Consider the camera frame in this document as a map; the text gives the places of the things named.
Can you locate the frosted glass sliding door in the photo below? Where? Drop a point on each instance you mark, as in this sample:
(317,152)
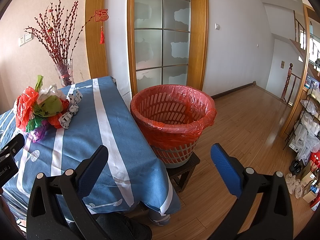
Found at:
(167,42)

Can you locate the glass vase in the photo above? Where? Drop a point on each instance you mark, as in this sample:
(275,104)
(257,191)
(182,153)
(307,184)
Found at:
(65,73)

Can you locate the white plastic bag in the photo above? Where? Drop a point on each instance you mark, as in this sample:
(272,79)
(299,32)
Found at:
(52,90)

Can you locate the red plastic bag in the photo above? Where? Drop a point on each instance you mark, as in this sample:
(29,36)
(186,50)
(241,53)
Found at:
(23,106)

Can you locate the purple plastic bag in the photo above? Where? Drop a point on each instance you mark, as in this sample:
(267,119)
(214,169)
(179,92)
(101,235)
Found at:
(39,131)

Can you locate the beige slippers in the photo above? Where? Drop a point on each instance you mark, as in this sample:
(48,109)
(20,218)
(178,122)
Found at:
(295,186)

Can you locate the green plastic bag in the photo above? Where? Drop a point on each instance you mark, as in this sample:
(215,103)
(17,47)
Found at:
(49,107)

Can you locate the red Chinese knot ornament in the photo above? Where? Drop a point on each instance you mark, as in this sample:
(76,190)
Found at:
(101,15)

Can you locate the dark wooden stool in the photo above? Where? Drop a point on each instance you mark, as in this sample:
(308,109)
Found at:
(181,175)

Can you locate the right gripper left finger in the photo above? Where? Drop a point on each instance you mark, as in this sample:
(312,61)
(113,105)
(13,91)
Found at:
(45,218)

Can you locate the grey sneaker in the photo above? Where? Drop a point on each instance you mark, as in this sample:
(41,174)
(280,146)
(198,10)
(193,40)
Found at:
(157,219)

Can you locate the red berry branches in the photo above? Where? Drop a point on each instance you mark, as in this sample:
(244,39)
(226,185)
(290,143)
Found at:
(55,30)

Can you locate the metal storage shelf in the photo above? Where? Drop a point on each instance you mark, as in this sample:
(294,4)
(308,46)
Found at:
(304,136)

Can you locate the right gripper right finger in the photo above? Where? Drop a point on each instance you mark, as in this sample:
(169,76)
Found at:
(274,216)

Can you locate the blue white striped tablecloth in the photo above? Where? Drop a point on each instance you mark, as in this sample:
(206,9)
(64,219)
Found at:
(132,175)

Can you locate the red-lined plastic trash basket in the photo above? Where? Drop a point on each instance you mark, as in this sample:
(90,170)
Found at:
(172,118)

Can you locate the wall power socket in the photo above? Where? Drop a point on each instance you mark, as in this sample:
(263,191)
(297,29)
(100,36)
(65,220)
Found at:
(25,38)

